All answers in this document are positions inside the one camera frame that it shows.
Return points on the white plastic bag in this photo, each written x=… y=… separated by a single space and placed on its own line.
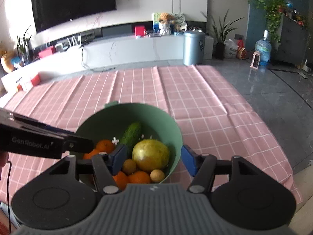
x=231 y=48

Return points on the left green potted plant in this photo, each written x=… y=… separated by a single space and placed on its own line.
x=23 y=46

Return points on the green cucumber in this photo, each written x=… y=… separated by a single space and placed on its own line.
x=131 y=137

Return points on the red box on cabinet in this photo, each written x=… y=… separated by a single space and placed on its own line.
x=139 y=31

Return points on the pink red flat box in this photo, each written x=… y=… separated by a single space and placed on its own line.
x=47 y=52

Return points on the silver trash bin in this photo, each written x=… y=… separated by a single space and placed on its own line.
x=193 y=47

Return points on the white wifi router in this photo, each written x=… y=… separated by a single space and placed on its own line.
x=75 y=40

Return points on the green colander bowl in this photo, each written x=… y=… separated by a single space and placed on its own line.
x=130 y=123

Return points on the hanging ivy plant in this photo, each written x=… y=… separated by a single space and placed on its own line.
x=274 y=9

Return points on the large orange front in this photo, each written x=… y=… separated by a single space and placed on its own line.
x=88 y=156

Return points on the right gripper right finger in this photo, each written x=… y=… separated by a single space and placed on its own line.
x=203 y=169

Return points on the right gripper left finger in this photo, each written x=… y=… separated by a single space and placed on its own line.
x=103 y=167

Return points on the blue water jug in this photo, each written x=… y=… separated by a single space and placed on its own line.
x=264 y=47

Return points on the pink checkered tablecloth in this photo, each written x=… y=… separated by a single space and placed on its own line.
x=177 y=105

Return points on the yellow-green pear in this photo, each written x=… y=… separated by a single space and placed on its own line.
x=150 y=154

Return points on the dark grey sideboard cabinet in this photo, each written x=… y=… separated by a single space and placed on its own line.
x=293 y=42

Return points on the brown longan fruit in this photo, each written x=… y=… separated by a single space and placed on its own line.
x=157 y=176
x=129 y=167

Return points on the tall leaf potted plant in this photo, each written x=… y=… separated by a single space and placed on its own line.
x=220 y=29

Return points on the brown vase dried flowers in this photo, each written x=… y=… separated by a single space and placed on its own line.
x=6 y=57

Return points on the teddy bear toy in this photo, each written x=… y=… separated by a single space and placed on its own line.
x=165 y=21

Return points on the black wall television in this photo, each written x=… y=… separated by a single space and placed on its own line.
x=49 y=13

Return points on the small orange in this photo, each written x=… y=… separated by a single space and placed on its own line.
x=105 y=145

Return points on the white tv cabinet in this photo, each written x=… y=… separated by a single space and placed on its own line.
x=98 y=54

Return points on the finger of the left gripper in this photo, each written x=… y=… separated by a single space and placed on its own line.
x=77 y=144
x=14 y=124

